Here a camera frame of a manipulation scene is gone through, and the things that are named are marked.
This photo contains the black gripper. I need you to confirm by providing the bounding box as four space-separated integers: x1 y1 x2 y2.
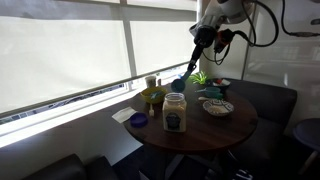
187 22 218 73

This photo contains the dark grey bowl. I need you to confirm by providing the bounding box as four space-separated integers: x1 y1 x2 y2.
204 77 232 93

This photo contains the small teal bowl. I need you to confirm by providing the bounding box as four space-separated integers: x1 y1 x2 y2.
194 86 222 99

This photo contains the teal serving spoon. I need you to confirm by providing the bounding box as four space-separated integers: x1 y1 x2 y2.
148 89 164 100

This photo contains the blue patterned white bowl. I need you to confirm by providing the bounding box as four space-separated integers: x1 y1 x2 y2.
202 98 235 117

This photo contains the glass jar of sugar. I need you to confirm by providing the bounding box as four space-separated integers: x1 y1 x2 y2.
162 92 188 133

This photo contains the yellow bowl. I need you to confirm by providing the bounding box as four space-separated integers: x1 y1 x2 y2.
139 86 168 104

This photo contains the small green plant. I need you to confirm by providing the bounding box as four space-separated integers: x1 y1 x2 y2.
188 70 210 85

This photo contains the toy milk carton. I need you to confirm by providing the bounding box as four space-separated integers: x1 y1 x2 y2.
216 78 231 87

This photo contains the narrow white roller blind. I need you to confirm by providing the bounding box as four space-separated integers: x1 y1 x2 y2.
126 0 198 77

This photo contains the blue jar lid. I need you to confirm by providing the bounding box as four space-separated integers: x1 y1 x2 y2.
129 112 149 128

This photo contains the frosted glass partition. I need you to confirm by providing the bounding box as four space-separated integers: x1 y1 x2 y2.
242 0 320 91

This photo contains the white paper napkin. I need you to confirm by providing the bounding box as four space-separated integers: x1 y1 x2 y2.
111 106 138 124

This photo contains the wide white roller blind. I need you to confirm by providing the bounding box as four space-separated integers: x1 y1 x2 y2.
0 0 133 116

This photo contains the white window frame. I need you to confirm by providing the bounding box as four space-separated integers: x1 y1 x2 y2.
0 0 205 149

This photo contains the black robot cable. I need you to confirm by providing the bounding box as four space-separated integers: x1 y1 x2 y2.
202 0 320 66

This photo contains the table pedestal base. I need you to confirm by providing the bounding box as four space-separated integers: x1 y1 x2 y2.
139 148 234 180

